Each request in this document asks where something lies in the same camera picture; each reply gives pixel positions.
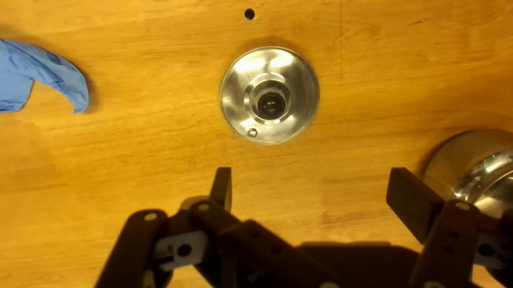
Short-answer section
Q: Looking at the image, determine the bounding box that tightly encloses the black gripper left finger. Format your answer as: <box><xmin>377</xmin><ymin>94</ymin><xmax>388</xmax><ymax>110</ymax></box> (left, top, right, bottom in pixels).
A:
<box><xmin>94</xmin><ymin>166</ymin><xmax>343</xmax><ymax>288</ymax></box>

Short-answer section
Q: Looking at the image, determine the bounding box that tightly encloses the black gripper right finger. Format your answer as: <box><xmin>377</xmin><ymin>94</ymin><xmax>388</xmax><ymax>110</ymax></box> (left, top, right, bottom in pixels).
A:
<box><xmin>385</xmin><ymin>166</ymin><xmax>513</xmax><ymax>288</ymax></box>

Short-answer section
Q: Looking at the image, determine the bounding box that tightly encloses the round steel kettle lid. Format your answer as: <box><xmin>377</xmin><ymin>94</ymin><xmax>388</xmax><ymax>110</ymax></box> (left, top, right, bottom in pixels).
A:
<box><xmin>218</xmin><ymin>45</ymin><xmax>322</xmax><ymax>145</ymax></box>

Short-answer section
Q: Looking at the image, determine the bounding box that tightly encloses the steel kettle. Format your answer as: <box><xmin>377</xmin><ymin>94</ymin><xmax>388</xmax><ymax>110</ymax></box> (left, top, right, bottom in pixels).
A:
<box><xmin>421</xmin><ymin>128</ymin><xmax>513</xmax><ymax>221</ymax></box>

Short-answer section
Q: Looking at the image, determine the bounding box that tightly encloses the blue cloth piece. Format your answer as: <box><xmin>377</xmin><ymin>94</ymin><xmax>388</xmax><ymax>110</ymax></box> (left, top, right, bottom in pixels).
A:
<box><xmin>0</xmin><ymin>37</ymin><xmax>91</xmax><ymax>115</ymax></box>

